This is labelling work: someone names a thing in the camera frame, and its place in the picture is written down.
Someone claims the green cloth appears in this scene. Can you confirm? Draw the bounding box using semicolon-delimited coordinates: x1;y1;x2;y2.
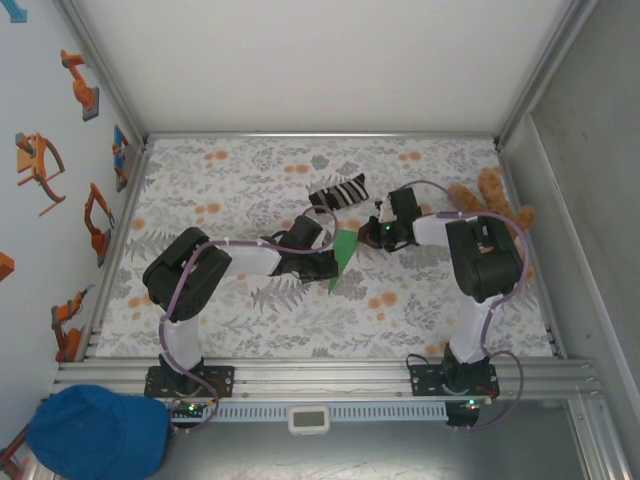
327;228;362;292

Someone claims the black white striped sock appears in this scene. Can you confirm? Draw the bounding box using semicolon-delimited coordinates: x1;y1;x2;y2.
309;172;370;215

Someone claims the floral patterned tablecloth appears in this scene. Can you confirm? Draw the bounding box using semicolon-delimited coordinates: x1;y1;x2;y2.
94;137;556;359

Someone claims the brown plush toy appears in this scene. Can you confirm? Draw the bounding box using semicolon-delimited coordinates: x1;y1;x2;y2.
446;167;537;286

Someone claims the white digital timer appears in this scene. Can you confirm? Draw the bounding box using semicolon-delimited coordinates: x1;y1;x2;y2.
287;405;331;436

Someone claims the green circuit board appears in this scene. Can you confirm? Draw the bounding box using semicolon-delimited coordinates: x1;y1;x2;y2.
447;398;489;427
171;399;211;419

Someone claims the blue orange machine sticker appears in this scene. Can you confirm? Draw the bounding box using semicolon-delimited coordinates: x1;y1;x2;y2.
112;124;132;193

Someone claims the blue baseball cap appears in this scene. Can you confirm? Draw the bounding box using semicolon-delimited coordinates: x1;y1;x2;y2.
25;383;174;479

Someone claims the orange claw gripper sticker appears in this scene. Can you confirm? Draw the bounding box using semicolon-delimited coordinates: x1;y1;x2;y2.
14;132;67;217

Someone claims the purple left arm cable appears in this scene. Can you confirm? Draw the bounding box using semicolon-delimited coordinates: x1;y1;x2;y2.
158;204;341;436

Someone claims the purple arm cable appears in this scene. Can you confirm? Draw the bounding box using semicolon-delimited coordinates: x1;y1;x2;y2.
158;204;341;436
392;179;531;434

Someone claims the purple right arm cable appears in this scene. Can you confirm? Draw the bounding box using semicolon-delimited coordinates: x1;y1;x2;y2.
392;179;531;434

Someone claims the wide aluminium frame rail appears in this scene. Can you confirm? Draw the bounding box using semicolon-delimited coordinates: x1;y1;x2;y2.
53;355;601;401

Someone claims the thin aluminium frame rail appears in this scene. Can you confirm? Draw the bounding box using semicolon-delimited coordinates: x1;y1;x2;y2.
144;131;501;142

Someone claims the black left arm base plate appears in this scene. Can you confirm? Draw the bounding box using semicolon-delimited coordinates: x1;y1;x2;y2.
144;364;236;399

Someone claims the slotted white cable duct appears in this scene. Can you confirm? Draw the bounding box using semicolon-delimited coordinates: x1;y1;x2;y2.
207;403;449;422

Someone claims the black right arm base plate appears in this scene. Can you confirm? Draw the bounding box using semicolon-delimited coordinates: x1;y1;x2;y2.
409;363;499;399

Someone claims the aluminium side frame rail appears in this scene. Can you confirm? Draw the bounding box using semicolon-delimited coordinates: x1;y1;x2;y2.
82;142;152;362
495;142;567;360

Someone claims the aluminium frame post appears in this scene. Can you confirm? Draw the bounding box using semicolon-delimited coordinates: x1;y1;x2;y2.
493;0;601;147
54;0;151;146

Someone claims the orange grey wall sticker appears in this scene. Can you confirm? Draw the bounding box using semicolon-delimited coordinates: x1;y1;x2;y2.
0;427;29;479

